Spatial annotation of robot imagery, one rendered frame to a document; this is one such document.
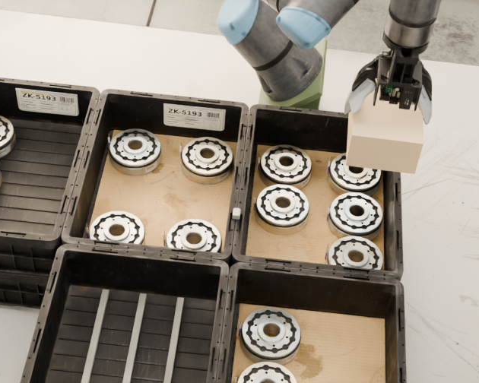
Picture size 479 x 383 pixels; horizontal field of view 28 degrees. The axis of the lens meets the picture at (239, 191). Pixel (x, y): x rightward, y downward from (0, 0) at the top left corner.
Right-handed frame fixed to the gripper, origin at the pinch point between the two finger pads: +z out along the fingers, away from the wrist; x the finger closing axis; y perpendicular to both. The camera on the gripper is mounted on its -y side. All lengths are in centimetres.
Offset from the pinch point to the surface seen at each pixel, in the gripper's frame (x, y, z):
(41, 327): -52, 41, 16
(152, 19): -71, -153, 111
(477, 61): 50, -151, 111
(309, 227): -10.2, 5.5, 26.6
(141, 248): -39.3, 23.0, 16.5
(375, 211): 2.0, 1.9, 23.7
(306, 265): -10.7, 22.3, 16.5
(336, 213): -5.4, 3.7, 23.7
